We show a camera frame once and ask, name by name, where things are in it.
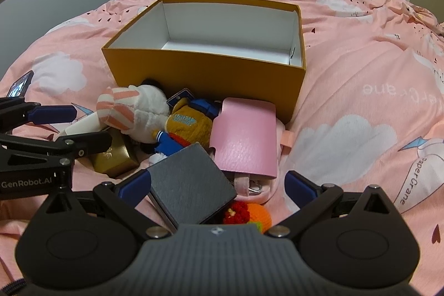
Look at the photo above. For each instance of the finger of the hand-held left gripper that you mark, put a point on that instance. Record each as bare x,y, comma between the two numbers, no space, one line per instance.
90,142
52,114

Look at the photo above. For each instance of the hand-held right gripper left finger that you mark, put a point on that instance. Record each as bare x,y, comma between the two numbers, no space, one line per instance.
135,183

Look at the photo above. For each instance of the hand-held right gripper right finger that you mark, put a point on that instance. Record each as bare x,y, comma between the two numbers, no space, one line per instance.
298,186

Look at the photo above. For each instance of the white power bank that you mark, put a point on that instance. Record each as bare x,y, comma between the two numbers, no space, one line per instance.
85,125

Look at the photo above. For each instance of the small gold box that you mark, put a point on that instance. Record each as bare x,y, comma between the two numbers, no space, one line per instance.
114,157

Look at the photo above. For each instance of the orange crochet ball red flower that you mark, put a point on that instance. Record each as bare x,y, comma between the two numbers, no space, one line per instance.
258,212

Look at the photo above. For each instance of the dark grey textured box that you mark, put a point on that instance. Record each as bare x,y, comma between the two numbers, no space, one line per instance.
190,185

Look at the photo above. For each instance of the white plush toy black ear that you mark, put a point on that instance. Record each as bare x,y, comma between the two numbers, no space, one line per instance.
145,108

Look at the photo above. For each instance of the pink purse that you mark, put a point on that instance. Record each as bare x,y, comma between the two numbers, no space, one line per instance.
242,136

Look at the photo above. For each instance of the orange cardboard box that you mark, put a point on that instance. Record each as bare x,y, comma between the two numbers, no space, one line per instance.
208,81

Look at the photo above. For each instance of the pink printed blanket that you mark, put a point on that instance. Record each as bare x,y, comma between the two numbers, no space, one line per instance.
347,74

